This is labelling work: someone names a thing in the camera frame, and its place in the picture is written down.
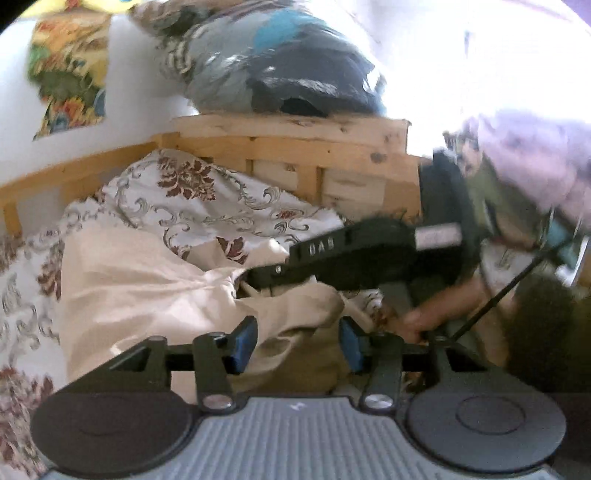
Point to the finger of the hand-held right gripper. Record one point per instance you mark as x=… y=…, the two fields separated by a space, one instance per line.
x=272 y=275

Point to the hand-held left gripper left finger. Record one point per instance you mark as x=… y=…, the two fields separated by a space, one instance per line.
x=242 y=346

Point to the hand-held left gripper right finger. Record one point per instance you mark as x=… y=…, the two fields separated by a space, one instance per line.
x=351 y=346

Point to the beige garment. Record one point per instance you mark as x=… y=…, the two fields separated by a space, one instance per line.
x=138 y=286

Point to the person's right forearm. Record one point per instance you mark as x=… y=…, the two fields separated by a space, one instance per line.
x=466 y=297

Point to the clear plastic bag of clothes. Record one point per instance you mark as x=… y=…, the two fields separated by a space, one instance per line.
x=277 y=60

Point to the person's right hand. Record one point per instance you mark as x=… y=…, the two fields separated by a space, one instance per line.
x=415 y=323

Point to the floral bedsheet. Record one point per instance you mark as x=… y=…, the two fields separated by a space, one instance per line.
x=194 y=194

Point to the person in purple shirt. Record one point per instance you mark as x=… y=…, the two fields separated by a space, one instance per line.
x=531 y=152

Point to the wooden bed frame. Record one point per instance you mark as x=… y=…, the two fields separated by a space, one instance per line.
x=300 y=129

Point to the floral wall poster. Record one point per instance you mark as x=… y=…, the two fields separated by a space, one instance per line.
x=69 y=74

